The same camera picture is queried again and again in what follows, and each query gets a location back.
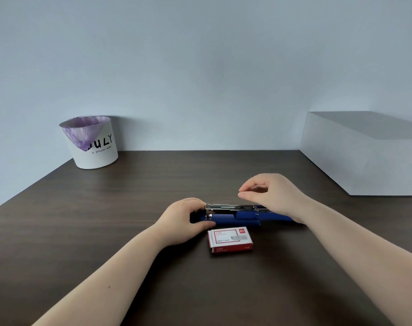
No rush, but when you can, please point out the purple bin liner bag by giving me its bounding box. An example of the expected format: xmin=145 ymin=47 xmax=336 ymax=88
xmin=61 ymin=116 xmax=111 ymax=152

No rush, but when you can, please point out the person's right forearm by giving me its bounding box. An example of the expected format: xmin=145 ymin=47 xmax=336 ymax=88
xmin=298 ymin=196 xmax=412 ymax=326

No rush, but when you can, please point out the white waste bin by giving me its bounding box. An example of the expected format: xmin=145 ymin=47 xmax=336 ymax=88
xmin=59 ymin=116 xmax=119 ymax=170

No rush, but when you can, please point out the blue stapler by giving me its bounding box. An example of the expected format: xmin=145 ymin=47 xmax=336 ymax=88
xmin=190 ymin=204 xmax=295 ymax=226

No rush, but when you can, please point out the red and white staple box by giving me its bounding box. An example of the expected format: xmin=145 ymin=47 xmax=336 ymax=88
xmin=207 ymin=227 xmax=253 ymax=254

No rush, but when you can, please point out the white rectangular block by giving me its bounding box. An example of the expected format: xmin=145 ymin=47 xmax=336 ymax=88
xmin=300 ymin=111 xmax=412 ymax=196

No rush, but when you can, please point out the person's right hand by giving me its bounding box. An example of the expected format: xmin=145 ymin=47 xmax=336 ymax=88
xmin=238 ymin=173 xmax=310 ymax=225

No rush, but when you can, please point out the person's left forearm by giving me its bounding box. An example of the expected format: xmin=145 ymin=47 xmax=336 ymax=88
xmin=32 ymin=225 xmax=172 ymax=326

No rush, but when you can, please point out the person's left hand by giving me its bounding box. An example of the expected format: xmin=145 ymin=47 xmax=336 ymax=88
xmin=154 ymin=198 xmax=217 ymax=248

